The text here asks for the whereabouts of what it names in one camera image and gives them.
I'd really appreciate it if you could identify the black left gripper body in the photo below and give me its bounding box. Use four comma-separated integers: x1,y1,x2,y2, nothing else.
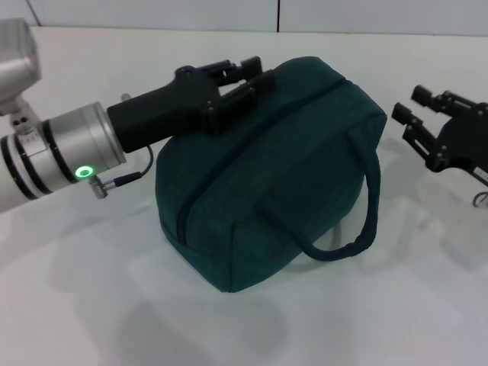
107,65,226,155

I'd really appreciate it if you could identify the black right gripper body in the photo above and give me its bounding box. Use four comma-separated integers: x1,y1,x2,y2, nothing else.
425,101,488,188

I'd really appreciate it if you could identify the dark teal fabric lunch bag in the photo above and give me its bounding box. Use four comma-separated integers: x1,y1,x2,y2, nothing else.
156,56,388,294

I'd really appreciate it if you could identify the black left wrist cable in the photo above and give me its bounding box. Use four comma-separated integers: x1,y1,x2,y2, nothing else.
89,146,155,199

